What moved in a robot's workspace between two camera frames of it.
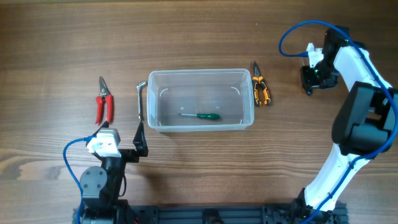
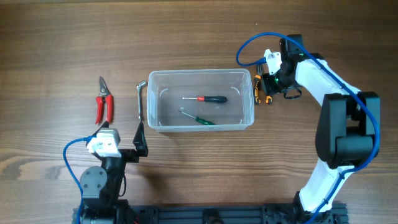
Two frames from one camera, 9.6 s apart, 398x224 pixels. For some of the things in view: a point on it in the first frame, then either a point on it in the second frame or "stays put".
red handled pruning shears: x=104 y=94 stays put
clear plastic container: x=228 y=92 stays put
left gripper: x=133 y=156 stays put
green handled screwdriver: x=204 y=116 to x=202 y=121
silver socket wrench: x=138 y=88 stays put
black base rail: x=290 y=213 stays put
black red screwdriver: x=309 y=92 to x=208 y=98
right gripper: x=308 y=83 to x=269 y=89
